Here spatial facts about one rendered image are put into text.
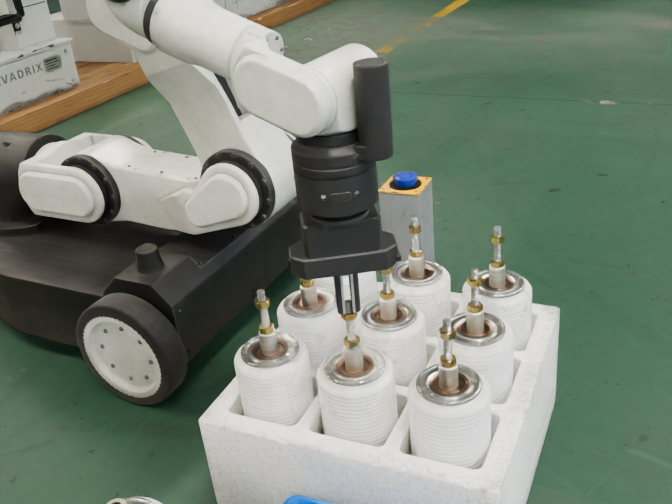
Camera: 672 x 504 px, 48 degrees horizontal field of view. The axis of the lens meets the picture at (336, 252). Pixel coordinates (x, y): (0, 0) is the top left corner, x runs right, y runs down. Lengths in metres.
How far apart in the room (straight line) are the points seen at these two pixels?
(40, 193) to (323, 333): 0.73
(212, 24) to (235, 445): 0.52
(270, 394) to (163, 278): 0.40
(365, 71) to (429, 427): 0.40
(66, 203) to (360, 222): 0.83
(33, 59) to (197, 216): 1.89
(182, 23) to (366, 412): 0.48
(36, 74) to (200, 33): 2.34
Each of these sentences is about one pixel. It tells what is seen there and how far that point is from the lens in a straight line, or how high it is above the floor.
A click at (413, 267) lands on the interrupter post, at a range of 1.09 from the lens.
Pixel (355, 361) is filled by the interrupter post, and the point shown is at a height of 0.27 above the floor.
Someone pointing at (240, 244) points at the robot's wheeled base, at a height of 0.18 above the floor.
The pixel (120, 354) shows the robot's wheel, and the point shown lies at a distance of 1.33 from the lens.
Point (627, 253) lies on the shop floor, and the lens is 1.71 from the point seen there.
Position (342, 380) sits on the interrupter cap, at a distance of 0.91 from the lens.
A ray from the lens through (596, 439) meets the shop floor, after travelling 1.22.
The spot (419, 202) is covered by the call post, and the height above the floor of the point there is 0.30.
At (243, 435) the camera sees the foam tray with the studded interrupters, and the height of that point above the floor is 0.17.
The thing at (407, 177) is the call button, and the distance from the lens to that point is 1.24.
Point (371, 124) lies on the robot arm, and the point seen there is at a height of 0.57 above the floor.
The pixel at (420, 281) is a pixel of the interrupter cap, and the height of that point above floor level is 0.25.
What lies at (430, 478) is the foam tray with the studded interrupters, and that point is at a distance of 0.89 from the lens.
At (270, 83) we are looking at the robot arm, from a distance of 0.74.
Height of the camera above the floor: 0.80
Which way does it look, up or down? 28 degrees down
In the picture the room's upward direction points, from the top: 6 degrees counter-clockwise
